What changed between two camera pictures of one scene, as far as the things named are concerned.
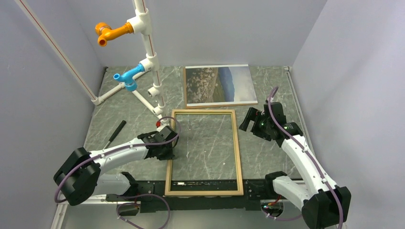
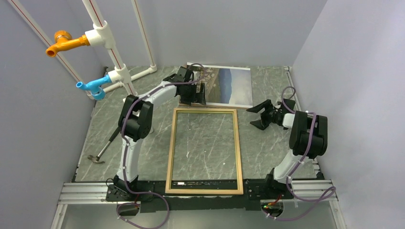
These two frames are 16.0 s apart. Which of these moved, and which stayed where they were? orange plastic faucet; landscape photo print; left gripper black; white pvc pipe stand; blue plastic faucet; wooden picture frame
Moved: white pvc pipe stand; orange plastic faucet; left gripper black; blue plastic faucet
Stayed: landscape photo print; wooden picture frame
